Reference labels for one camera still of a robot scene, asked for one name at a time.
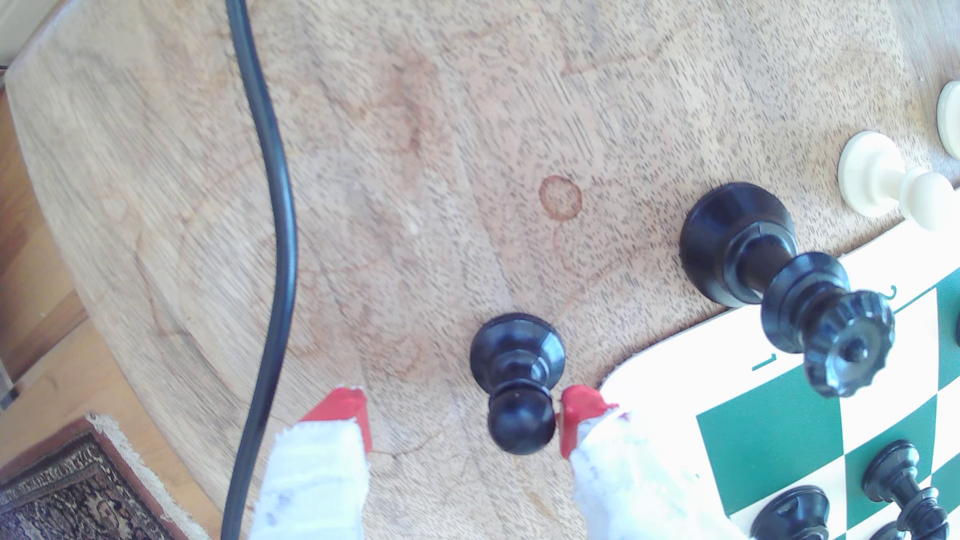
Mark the patterned brown rug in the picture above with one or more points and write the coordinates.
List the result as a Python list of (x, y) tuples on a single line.
[(75, 495)]

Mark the white chess pawn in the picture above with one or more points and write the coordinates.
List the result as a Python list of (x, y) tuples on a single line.
[(874, 176)]

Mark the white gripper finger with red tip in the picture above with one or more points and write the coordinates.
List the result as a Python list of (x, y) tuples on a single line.
[(315, 480), (630, 480)]

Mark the large white chess piece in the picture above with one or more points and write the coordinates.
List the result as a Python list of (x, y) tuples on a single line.
[(951, 120)]

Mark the black chess queen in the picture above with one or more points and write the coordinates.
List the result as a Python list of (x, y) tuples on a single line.
[(742, 247)]

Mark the green white chess board mat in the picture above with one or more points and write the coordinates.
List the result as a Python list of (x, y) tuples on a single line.
[(765, 435)]

